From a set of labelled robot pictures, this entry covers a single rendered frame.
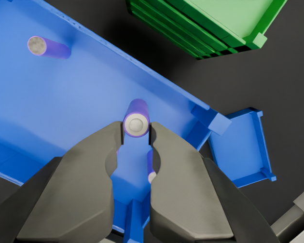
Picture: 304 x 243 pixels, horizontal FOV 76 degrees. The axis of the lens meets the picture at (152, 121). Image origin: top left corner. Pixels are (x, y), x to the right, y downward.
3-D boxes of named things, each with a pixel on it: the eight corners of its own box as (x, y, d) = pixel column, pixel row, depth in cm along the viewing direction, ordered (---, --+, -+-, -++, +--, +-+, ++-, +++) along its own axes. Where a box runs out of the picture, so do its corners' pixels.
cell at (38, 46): (42, 59, 19) (67, 62, 25) (49, 42, 19) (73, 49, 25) (23, 48, 19) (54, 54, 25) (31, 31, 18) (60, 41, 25)
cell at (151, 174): (158, 187, 23) (154, 162, 29) (166, 175, 23) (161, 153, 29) (144, 181, 23) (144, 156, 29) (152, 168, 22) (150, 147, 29)
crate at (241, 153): (265, 169, 85) (277, 180, 78) (220, 184, 86) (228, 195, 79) (250, 106, 78) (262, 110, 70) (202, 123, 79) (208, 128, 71)
